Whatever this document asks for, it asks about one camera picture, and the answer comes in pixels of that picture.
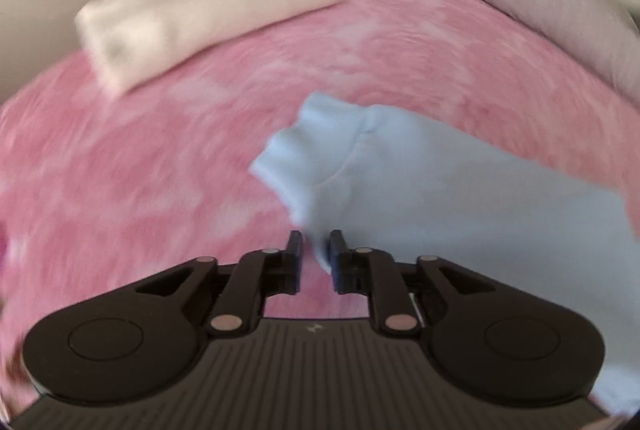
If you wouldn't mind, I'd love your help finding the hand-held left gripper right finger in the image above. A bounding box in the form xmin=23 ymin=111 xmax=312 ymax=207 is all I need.
xmin=327 ymin=229 xmax=473 ymax=338

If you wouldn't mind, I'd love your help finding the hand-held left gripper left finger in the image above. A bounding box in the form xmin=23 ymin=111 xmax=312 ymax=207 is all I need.
xmin=135 ymin=230 xmax=305 ymax=338

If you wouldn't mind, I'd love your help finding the light blue garment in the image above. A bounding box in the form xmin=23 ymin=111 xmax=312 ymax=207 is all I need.
xmin=250 ymin=91 xmax=640 ymax=416

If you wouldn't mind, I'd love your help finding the pink floral blanket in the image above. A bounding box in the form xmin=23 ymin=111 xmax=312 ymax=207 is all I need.
xmin=0 ymin=0 xmax=640 ymax=430

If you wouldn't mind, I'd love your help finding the cream folded garment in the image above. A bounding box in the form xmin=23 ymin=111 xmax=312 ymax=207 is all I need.
xmin=75 ymin=0 xmax=346 ymax=98

